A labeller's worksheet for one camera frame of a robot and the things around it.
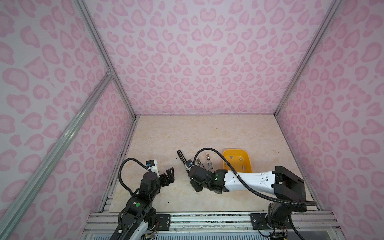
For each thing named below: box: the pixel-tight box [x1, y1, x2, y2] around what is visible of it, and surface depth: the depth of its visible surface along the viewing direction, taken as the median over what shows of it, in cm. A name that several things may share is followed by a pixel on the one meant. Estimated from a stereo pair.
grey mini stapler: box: [197, 158, 206, 170], surface depth 92 cm
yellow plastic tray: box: [223, 149, 253, 173], surface depth 95 cm
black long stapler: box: [177, 150, 187, 166], surface depth 97 cm
